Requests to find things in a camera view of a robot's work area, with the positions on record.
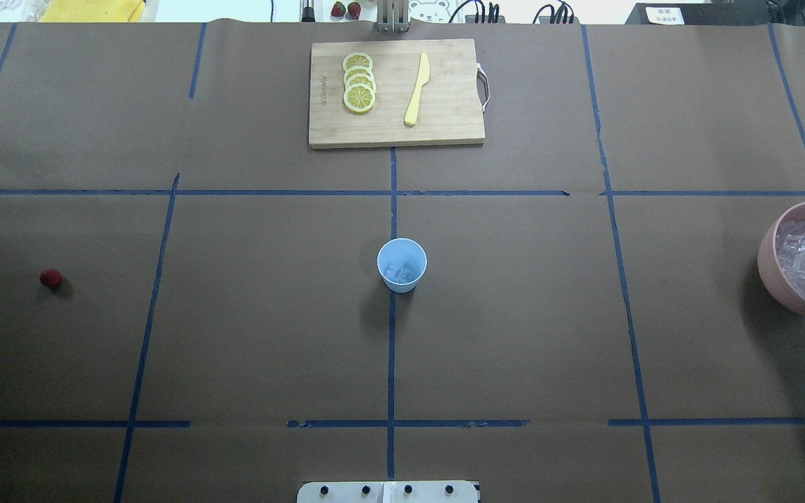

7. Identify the clear ice cube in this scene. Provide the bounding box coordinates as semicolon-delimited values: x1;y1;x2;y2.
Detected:
384;262;419;284

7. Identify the red strawberry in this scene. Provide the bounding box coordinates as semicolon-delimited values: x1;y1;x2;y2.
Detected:
39;270;64;291

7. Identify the light blue paper cup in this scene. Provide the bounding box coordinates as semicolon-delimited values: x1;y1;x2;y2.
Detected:
377;238;428;294

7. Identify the bamboo cutting board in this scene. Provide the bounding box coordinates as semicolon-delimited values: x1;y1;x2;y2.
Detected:
309;38;486;150

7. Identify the yellow plastic knife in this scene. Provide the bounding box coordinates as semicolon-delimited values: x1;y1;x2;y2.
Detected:
403;53;431;127

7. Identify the lemon slice nearest board centre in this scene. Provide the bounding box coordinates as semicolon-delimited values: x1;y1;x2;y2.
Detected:
344;84;376;115

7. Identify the lemon slice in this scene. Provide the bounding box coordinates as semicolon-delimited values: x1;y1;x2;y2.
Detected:
345;73;377;96
344;66;374;82

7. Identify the lemon slice nearest board edge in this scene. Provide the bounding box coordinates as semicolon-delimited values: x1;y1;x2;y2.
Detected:
342;52;374;71

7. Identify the spare strawberry right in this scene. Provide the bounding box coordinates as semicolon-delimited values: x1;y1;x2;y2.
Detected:
346;2;362;20

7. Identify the spare strawberry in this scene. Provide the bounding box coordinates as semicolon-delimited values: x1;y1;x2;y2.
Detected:
346;2;362;20
330;1;347;20

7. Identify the spare strawberry left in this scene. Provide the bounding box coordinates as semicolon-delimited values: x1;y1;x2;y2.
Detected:
330;1;347;20

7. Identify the yellow cloth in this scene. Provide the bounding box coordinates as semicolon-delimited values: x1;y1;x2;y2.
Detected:
41;1;147;23

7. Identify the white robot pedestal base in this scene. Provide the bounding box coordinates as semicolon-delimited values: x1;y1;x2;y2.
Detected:
296;480;481;502

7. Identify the aluminium frame post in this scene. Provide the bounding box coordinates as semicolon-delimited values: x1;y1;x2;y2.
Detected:
376;0;411;33

